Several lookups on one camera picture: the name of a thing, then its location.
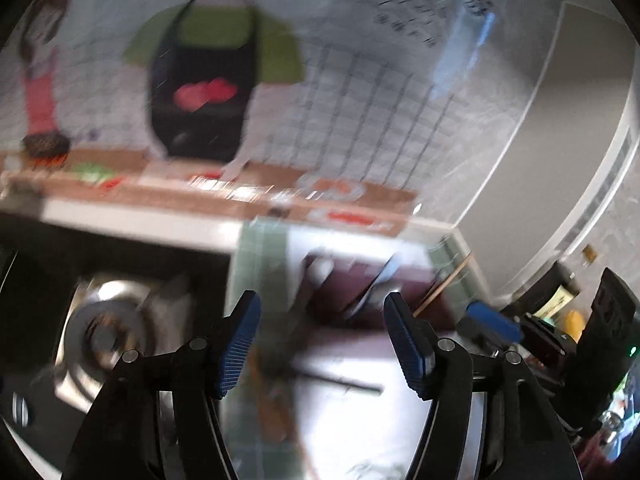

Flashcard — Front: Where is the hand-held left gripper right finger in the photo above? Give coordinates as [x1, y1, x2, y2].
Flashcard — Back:
[384, 291, 586, 480]

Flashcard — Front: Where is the yellow-lid jar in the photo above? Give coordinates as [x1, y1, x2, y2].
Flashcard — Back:
[562, 310, 586, 336]

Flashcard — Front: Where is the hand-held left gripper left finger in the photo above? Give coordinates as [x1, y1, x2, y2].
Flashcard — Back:
[60, 289, 263, 480]

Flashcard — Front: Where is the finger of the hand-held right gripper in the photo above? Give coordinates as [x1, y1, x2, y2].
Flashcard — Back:
[457, 301, 523, 348]

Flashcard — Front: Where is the purple utensil holder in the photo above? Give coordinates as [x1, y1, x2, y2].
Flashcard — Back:
[300, 252, 461, 333]

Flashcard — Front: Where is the dark soy sauce bottle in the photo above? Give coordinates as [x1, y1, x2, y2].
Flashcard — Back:
[500, 245, 598, 321]

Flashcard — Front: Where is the wooden chopstick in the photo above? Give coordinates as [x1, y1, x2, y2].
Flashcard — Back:
[412, 252, 473, 317]

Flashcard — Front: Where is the black glass gas stove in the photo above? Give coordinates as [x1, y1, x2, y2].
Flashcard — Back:
[0, 240, 236, 461]

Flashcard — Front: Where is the gas burner with pan support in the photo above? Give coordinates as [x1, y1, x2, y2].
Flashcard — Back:
[50, 272, 221, 411]

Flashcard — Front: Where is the white printed mat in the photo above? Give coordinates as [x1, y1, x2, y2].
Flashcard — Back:
[225, 222, 471, 480]

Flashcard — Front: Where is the person's right forearm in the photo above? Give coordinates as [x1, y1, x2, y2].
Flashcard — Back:
[575, 425, 631, 480]

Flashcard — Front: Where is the cartoon cooking wall poster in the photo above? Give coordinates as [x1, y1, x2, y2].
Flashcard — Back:
[0, 0, 501, 241]

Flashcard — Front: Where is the grey column with white vent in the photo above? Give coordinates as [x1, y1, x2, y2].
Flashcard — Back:
[450, 0, 640, 306]

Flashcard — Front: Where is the wooden spatula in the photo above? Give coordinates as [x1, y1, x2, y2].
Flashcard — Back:
[250, 350, 301, 441]

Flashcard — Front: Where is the green tiled mat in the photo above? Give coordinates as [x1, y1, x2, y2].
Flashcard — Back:
[220, 217, 481, 480]

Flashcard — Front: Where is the stove knob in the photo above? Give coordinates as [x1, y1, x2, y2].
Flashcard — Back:
[7, 390, 31, 428]

